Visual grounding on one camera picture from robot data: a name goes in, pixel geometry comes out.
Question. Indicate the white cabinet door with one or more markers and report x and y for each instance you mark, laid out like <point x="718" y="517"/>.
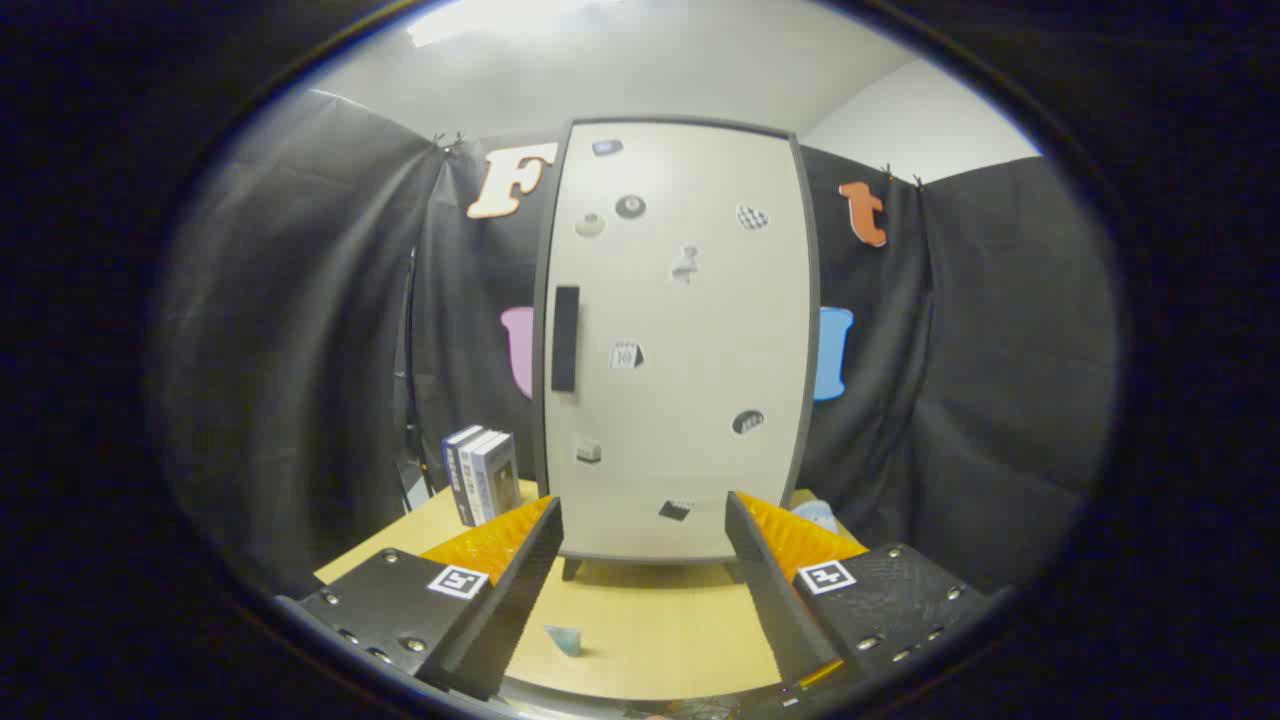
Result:
<point x="690" y="350"/>

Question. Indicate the blue white tube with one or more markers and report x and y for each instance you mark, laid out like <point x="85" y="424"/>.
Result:
<point x="566" y="640"/>

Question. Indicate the grey cabinet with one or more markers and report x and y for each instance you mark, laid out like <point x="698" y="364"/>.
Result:
<point x="539" y="430"/>

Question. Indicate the pale blue white object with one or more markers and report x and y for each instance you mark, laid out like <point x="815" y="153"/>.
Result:
<point x="815" y="517"/>

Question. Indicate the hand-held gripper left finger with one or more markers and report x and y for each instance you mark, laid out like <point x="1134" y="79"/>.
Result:
<point x="510" y="610"/>

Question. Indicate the white blue box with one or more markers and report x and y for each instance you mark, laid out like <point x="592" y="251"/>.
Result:
<point x="497" y="475"/>
<point x="468" y="480"/>
<point x="452" y="470"/>

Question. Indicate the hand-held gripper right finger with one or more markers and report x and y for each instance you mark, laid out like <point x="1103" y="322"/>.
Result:
<point x="780" y="610"/>

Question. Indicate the black backdrop cloth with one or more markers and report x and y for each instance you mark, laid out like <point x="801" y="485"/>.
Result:
<point x="300" y="350"/>

